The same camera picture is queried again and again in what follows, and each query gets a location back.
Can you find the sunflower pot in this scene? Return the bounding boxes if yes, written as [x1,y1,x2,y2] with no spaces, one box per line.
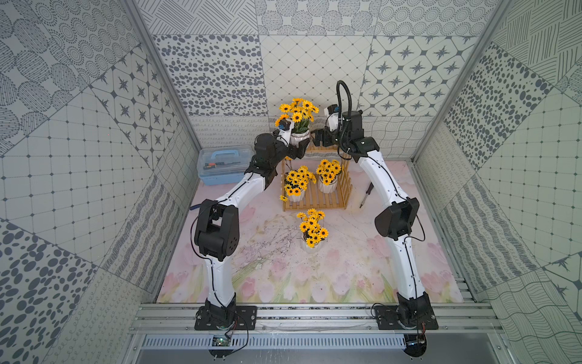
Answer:
[274,98,319,146]
[316,159,343,194]
[280,165,316,203]
[296,209,330,249]

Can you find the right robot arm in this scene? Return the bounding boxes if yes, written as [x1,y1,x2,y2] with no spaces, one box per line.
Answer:
[320,105,431,328]

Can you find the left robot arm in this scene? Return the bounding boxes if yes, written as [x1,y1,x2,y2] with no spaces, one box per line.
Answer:
[190,131,310,329]

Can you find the blue plastic tool box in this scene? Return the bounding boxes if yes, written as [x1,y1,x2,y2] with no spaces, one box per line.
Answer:
[197,145,254,186]

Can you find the wooden two-tier shelf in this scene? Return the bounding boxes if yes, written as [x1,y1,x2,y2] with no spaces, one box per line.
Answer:
[281,142,353,211]

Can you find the floral table mat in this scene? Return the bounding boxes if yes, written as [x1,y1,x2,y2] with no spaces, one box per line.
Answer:
[156,162,463,303]

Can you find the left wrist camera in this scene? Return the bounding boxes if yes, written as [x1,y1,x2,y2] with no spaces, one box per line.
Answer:
[277,118,294,146]

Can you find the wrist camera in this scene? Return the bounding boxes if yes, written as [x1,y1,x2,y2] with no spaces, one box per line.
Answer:
[324,104,340,133]
[277,118,294,146]

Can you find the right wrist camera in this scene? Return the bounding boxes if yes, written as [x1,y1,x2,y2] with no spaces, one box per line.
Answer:
[324,104,340,133]

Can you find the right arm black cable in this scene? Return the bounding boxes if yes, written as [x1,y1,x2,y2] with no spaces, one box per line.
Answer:
[336,80,353,115]

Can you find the black handled screwdriver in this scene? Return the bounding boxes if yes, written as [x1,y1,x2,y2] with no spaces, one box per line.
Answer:
[359,183,374,209]

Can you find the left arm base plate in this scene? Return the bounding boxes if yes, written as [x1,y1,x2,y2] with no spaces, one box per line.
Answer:
[194,303,258,331]

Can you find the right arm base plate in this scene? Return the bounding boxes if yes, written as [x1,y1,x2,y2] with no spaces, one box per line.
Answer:
[371,303,439,331]

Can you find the aluminium rail frame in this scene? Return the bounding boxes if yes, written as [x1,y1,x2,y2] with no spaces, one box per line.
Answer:
[130,280,503,335]

